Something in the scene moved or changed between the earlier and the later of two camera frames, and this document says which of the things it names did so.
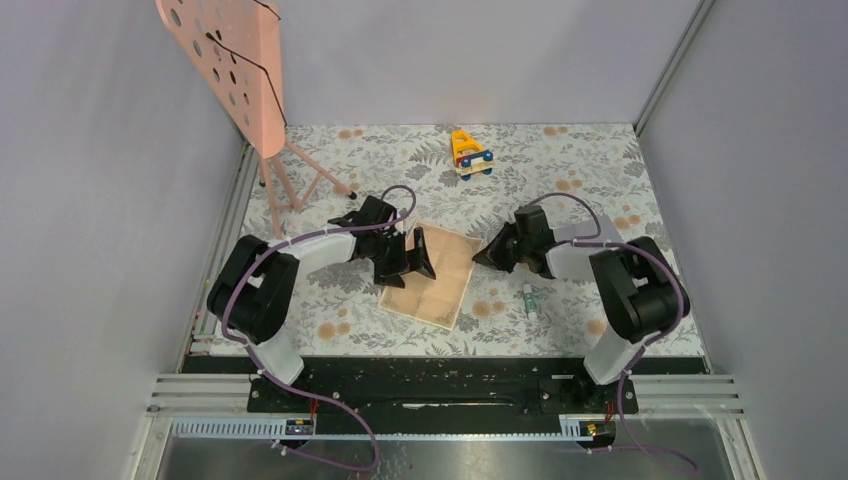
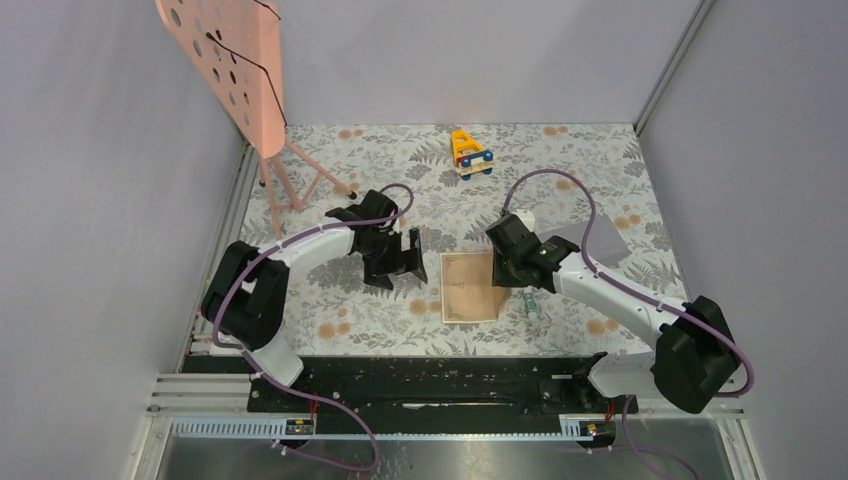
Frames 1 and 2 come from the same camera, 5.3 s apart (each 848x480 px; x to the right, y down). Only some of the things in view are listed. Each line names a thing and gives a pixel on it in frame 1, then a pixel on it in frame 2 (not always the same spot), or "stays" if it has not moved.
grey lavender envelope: (586, 229) stays
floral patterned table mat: (465, 179) stays
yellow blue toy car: (469, 156) stays
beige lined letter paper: (436, 301) -> (467, 286)
